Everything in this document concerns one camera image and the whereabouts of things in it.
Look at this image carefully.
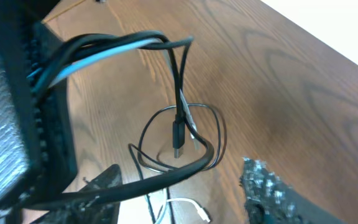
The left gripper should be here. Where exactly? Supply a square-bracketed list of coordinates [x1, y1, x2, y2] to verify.
[0, 0, 76, 211]

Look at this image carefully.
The black usb cable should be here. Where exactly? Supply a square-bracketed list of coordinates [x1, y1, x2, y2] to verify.
[20, 30, 216, 211]
[127, 103, 226, 224]

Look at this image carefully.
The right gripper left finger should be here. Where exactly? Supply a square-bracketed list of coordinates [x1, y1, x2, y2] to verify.
[29, 164, 124, 224]

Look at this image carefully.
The white usb cable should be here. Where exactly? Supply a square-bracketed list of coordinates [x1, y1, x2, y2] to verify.
[48, 37, 213, 224]

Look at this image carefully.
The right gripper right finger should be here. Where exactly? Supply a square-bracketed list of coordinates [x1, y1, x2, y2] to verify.
[240, 157, 343, 224]

